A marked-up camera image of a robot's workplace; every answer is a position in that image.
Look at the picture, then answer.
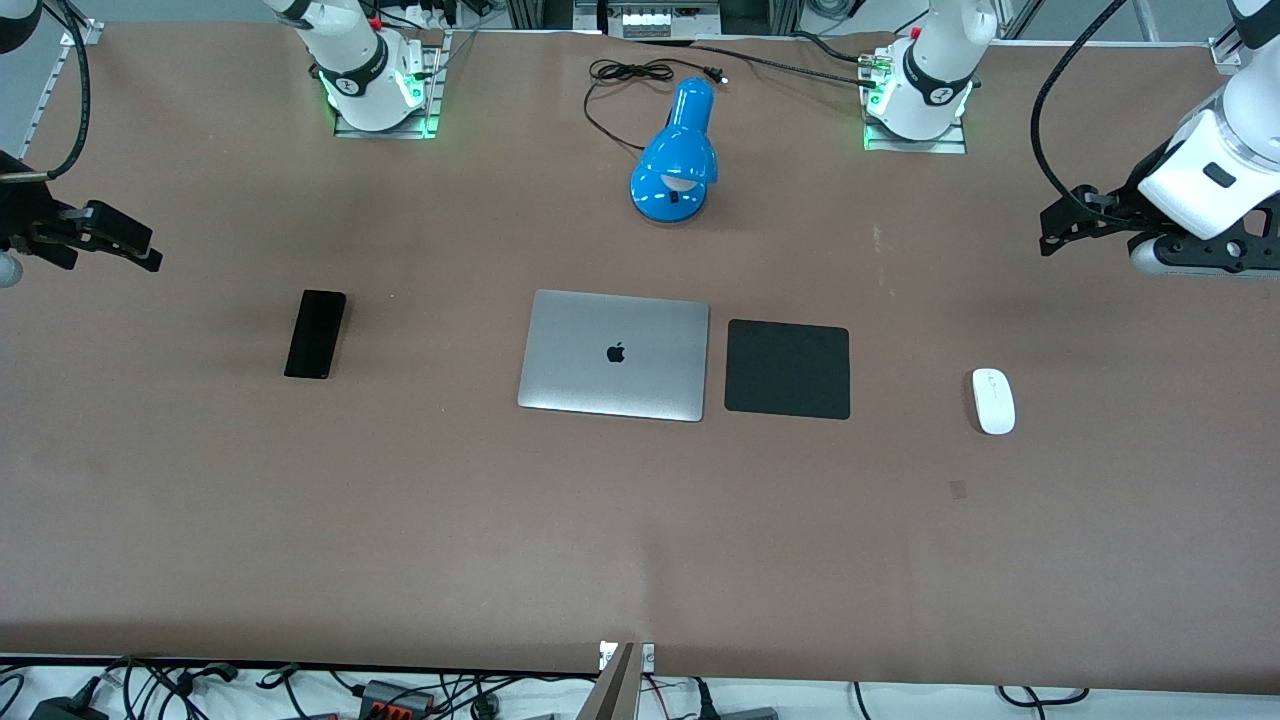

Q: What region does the white computer mouse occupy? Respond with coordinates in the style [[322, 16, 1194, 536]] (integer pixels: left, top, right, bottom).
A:
[[971, 367, 1017, 437]]

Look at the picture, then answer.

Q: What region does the black smartphone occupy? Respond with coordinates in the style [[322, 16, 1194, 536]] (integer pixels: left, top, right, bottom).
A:
[[283, 289, 348, 380]]

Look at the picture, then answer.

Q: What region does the black mouse pad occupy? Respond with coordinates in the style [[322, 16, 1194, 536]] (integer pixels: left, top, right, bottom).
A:
[[724, 319, 852, 421]]

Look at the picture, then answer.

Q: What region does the blue desk lamp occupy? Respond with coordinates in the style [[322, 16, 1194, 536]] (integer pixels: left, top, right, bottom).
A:
[[629, 77, 720, 224]]

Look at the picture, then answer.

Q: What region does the black power adapter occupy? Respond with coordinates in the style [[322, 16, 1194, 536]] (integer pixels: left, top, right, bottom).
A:
[[28, 695, 111, 720]]

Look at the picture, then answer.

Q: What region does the white power strip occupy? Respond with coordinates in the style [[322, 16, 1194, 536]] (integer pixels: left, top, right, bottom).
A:
[[620, 8, 721, 39]]

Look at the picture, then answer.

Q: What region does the silver closed laptop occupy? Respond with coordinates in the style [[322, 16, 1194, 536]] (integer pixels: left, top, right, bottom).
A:
[[517, 289, 711, 423]]

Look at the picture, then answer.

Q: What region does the grey connector with orange levers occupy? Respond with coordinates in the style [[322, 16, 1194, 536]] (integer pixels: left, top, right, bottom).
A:
[[358, 680, 438, 719]]

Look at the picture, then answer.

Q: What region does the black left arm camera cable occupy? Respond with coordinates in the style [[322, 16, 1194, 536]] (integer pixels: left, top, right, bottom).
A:
[[1032, 0, 1131, 216]]

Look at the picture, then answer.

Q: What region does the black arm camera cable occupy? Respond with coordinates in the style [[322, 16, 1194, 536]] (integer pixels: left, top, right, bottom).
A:
[[40, 0, 93, 181], [1032, 0, 1131, 216]]

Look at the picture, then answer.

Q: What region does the perforated aluminium edge rail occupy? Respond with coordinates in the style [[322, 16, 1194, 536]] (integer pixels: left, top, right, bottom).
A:
[[18, 18, 105, 161]]

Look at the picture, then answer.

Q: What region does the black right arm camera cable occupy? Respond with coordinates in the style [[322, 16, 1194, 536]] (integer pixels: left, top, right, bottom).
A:
[[40, 0, 93, 181]]

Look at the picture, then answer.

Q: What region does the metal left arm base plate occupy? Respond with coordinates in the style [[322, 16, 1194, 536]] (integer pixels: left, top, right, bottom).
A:
[[863, 50, 969, 155]]

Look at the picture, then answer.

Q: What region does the black braided cable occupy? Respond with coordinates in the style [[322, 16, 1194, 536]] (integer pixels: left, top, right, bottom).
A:
[[690, 42, 886, 91]]

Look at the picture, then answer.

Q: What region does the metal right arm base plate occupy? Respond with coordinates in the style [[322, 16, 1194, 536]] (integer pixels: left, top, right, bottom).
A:
[[333, 30, 443, 140]]

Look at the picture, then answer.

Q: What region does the black lamp power cord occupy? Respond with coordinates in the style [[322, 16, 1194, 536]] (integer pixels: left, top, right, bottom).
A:
[[583, 58, 729, 153]]

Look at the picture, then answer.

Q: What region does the aluminium profile post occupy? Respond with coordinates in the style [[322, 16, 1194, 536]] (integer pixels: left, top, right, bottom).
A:
[[598, 641, 656, 720]]

